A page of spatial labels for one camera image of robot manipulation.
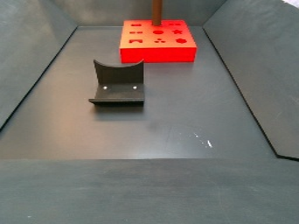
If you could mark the red shape-sorter block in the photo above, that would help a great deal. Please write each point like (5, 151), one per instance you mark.
(165, 43)

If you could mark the brown oval peg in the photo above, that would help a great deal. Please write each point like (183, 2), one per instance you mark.
(157, 12)

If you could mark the black curved holder bracket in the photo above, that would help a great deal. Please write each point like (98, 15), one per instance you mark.
(121, 84)

